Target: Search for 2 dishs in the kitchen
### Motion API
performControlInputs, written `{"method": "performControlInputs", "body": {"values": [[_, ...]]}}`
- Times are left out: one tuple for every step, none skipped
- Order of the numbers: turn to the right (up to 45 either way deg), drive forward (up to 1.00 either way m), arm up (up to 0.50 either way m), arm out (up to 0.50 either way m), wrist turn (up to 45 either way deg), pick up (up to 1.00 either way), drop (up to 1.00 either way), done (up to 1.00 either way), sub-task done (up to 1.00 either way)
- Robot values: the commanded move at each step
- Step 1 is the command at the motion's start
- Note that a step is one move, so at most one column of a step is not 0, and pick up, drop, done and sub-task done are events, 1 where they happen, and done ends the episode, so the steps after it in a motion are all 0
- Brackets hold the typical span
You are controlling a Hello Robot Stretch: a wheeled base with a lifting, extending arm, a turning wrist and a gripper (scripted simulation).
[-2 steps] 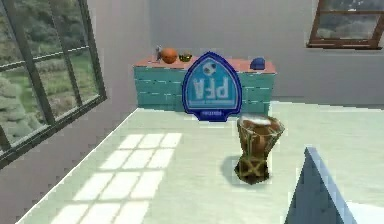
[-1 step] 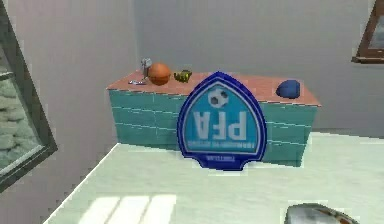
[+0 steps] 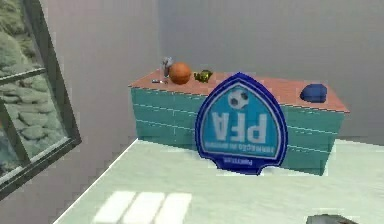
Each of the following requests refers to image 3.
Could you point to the dark grey object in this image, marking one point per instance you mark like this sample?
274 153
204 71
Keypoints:
330 219

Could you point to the teal chest of drawers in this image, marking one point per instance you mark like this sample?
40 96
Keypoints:
166 110

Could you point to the blue shield-shaped sign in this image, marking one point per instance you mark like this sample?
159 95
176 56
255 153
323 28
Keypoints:
240 130

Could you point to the green yellow small object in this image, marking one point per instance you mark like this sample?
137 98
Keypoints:
203 76

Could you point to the blue rounded object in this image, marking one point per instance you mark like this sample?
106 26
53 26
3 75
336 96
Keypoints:
314 93

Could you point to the small dark flat object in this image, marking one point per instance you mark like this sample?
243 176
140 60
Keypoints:
158 81

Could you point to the orange ball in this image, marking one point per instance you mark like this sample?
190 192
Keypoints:
180 73

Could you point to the dark framed window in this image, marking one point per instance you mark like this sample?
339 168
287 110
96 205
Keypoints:
31 100

